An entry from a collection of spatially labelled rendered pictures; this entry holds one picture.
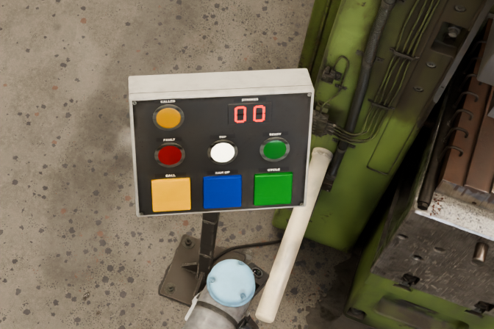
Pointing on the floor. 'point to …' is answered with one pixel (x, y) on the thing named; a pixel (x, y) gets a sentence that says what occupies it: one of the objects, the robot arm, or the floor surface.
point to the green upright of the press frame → (373, 182)
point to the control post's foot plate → (190, 271)
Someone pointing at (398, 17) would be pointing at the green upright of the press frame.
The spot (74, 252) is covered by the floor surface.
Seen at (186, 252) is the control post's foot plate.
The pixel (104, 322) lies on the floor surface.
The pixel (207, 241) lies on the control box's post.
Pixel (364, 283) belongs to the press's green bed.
